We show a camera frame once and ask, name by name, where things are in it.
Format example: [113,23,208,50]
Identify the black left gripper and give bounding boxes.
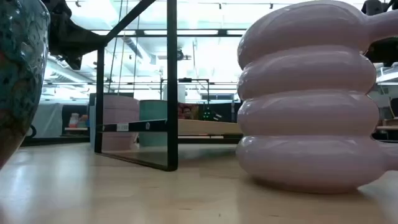
[42,0,108,71]

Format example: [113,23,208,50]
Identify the purple ribbed mug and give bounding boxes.
[103,95,141,152]

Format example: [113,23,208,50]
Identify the dark speckled glazed mug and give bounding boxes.
[0,0,51,170]

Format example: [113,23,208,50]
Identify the teal mug with white inside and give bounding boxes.
[139,99,169,147]

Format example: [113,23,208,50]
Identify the lilac bubble-shaped mug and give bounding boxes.
[235,0,398,194]

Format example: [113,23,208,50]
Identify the stack of coloured items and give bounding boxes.
[68,112,90,129]

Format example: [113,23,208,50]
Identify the black ceiling spotlight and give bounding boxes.
[176,49,192,62]

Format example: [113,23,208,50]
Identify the grey cloth cover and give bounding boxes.
[30,102,65,139]

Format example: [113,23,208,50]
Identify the dark box with green lights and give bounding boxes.
[198,101,242,123]

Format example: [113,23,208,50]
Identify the wooden background table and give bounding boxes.
[375,118,398,131]

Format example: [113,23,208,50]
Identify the wooden shelf with black frame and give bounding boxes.
[94,0,243,172]

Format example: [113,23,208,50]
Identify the black background frame rig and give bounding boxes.
[160,77,211,103]

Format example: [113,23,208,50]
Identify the black vacuum hose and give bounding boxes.
[26,124,38,139]

